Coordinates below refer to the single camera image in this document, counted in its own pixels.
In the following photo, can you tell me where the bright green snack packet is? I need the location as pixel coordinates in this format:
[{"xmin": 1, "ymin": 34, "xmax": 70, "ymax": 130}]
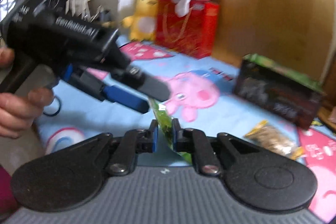
[{"xmin": 149, "ymin": 98, "xmax": 194, "ymax": 164}]

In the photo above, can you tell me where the beige nut snack packet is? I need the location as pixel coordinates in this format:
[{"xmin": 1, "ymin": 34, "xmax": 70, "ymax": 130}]
[{"xmin": 244, "ymin": 120, "xmax": 304, "ymax": 160}]

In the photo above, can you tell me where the person's left hand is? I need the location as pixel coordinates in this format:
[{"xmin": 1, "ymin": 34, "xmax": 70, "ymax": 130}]
[{"xmin": 0, "ymin": 47, "xmax": 55, "ymax": 139}]

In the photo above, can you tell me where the yellow duck plush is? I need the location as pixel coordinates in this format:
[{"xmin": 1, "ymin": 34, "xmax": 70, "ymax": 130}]
[{"xmin": 121, "ymin": 0, "xmax": 158, "ymax": 41}]

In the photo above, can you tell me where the red gift bag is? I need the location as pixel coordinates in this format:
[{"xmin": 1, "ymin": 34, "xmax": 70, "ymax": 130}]
[{"xmin": 155, "ymin": 0, "xmax": 220, "ymax": 59}]

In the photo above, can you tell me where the dark cardboard box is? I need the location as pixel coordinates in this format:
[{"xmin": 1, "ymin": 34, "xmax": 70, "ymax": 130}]
[{"xmin": 234, "ymin": 53, "xmax": 325, "ymax": 130}]

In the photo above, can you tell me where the wooden chair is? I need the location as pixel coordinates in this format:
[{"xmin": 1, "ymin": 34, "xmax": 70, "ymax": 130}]
[{"xmin": 318, "ymin": 55, "xmax": 335, "ymax": 135}]

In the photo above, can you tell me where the wooden headboard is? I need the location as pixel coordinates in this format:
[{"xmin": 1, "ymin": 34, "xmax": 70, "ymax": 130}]
[{"xmin": 213, "ymin": 0, "xmax": 335, "ymax": 79}]

